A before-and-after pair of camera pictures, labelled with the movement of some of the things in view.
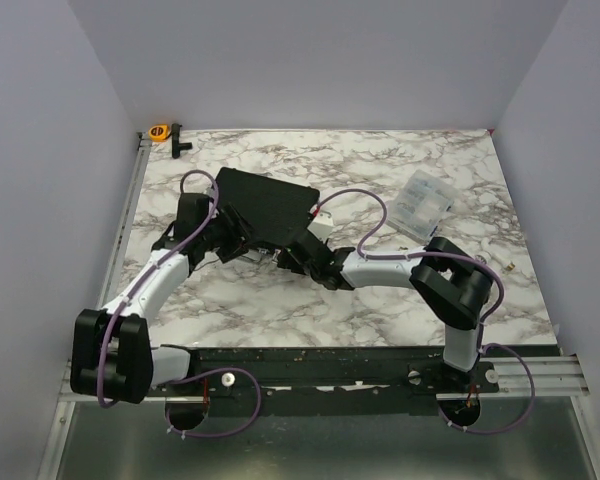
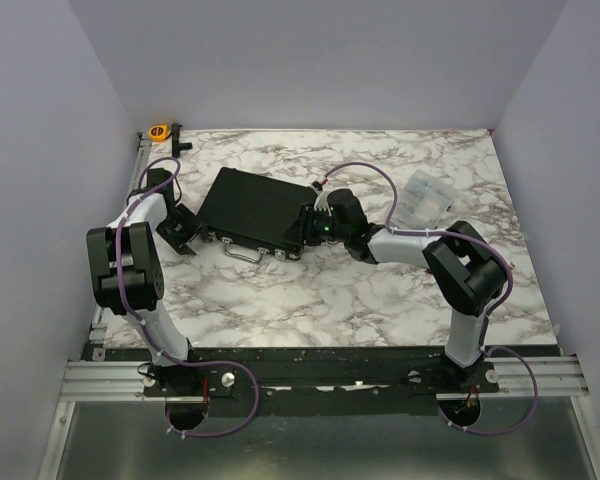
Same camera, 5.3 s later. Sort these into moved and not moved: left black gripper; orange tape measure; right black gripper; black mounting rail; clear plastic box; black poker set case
Moved: right black gripper; left black gripper
Not moved: clear plastic box; black mounting rail; orange tape measure; black poker set case
